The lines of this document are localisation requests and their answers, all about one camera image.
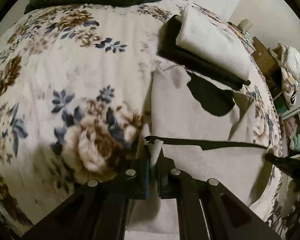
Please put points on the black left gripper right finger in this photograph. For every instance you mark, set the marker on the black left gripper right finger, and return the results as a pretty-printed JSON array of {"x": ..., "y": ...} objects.
[{"x": 207, "y": 209}]

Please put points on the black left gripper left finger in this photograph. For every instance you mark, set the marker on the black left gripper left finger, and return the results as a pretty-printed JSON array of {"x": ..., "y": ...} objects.
[{"x": 97, "y": 210}]

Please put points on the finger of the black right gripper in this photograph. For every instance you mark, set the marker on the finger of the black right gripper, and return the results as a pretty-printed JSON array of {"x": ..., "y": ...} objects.
[{"x": 287, "y": 165}]

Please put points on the pile of clothes on chair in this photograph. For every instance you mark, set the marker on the pile of clothes on chair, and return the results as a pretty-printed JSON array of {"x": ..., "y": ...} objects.
[{"x": 288, "y": 59}]

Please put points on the folded white garment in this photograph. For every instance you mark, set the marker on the folded white garment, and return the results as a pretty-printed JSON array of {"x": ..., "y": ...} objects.
[{"x": 213, "y": 42}]

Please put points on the white wardrobe shelf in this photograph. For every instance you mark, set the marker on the white wardrobe shelf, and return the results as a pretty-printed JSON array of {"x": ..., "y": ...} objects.
[{"x": 292, "y": 130}]

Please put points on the floral bed sheet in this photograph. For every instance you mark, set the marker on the floral bed sheet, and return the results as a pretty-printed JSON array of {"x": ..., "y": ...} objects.
[{"x": 75, "y": 93}]

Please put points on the beige garment with black collar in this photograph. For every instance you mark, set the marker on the beige garment with black collar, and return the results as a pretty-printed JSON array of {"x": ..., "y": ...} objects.
[{"x": 209, "y": 133}]

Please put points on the folded black garment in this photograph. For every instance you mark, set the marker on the folded black garment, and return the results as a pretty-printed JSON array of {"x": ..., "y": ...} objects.
[{"x": 169, "y": 50}]

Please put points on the beige lamp on nightstand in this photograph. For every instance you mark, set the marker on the beige lamp on nightstand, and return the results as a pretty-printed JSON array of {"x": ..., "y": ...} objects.
[{"x": 245, "y": 25}]

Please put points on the brown cardboard box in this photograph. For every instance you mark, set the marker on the brown cardboard box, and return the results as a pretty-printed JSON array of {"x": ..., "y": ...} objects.
[{"x": 265, "y": 61}]

